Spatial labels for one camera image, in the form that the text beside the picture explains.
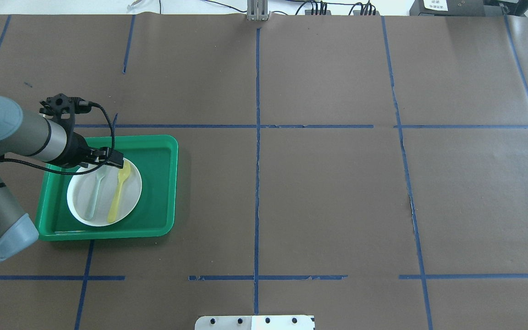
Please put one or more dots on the yellow plastic spoon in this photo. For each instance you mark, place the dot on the yellow plastic spoon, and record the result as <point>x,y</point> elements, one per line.
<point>122,176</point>

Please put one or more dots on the black box with label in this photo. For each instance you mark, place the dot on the black box with label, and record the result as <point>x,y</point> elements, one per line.
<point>454,8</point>

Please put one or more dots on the pale green plastic fork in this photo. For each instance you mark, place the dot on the pale green plastic fork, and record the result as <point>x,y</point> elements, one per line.
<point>100,175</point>

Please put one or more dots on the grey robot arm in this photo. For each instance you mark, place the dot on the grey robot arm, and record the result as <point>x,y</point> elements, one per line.
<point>47,141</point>

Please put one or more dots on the grey aluminium frame post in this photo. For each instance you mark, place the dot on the grey aluminium frame post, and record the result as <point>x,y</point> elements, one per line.
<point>257,10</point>

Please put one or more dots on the black cable connector block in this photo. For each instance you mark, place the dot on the black cable connector block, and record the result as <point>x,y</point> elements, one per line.
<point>363,9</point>
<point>317,9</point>

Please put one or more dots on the green plastic tray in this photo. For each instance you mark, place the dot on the green plastic tray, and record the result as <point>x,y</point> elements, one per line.
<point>156,158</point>

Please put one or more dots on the white round plate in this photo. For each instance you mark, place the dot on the white round plate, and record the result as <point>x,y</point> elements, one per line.
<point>80,188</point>

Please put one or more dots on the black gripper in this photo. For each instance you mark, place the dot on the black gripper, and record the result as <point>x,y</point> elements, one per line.
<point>77,150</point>

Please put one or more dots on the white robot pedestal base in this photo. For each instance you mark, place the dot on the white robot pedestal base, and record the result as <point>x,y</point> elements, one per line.
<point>256,322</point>

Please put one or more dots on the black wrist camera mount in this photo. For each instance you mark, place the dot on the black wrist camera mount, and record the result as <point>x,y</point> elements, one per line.
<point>62,110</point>

